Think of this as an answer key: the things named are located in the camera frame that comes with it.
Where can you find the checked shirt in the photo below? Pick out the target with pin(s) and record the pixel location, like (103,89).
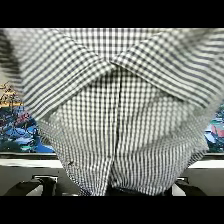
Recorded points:
(116,100)

